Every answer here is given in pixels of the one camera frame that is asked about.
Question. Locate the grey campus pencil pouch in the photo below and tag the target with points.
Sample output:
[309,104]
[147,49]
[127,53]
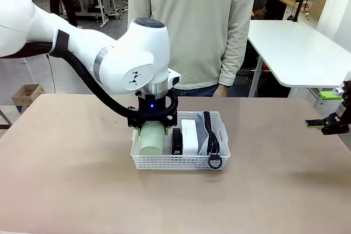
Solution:
[201,135]

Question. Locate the person's left hand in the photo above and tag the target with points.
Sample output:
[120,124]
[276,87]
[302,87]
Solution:
[222,91]

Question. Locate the small open cardboard box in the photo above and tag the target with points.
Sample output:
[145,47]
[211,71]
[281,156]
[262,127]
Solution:
[27,91]

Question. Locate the light green plastic cup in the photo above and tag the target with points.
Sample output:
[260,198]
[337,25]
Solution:
[152,141]

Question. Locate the black stapler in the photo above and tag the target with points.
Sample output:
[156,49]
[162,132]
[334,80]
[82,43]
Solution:
[177,141]

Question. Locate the white perforated plastic basket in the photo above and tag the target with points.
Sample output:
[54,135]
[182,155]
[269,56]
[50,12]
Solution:
[178,162]

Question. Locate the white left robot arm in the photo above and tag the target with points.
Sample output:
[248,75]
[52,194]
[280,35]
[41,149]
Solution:
[123,53]

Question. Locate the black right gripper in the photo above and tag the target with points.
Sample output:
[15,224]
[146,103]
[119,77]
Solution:
[346,124]

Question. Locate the large white table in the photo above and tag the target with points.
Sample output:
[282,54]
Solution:
[288,42]

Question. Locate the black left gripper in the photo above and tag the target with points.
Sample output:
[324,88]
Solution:
[148,113]

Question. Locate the person's left forearm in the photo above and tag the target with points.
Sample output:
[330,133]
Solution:
[233,61]

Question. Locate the white rectangular box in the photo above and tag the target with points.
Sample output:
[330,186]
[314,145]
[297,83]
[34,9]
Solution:
[189,138]

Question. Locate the wooden top table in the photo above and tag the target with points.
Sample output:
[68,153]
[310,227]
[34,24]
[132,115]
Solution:
[288,1]

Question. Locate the person in beige sweater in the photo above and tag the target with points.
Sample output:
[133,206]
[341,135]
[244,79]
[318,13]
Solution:
[197,25]

